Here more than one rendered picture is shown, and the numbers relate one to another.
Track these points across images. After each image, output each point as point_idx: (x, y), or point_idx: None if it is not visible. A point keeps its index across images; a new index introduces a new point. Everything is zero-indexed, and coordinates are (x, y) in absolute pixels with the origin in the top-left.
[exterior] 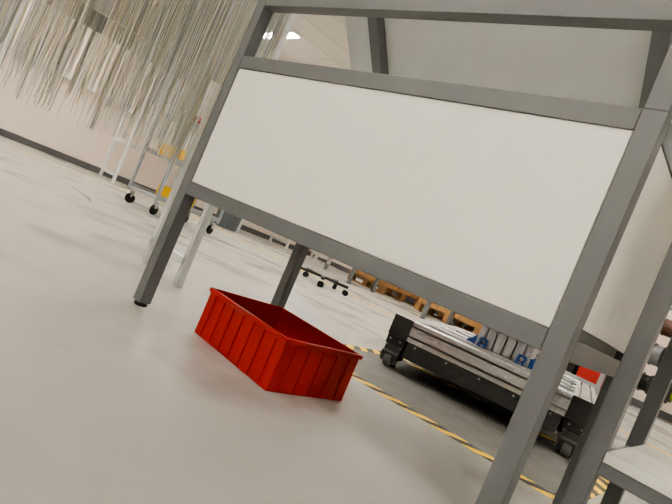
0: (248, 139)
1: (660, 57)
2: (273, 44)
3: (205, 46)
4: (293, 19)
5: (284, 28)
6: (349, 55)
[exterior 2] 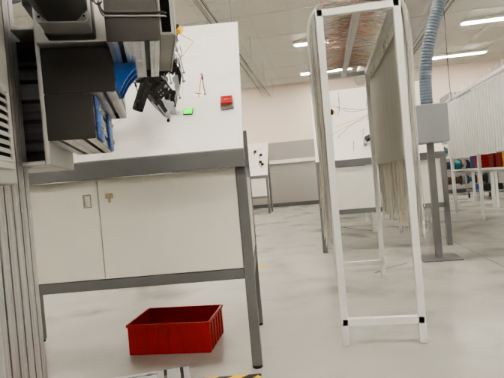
0: None
1: None
2: (321, 110)
3: (318, 150)
4: (320, 77)
5: (315, 94)
6: (241, 110)
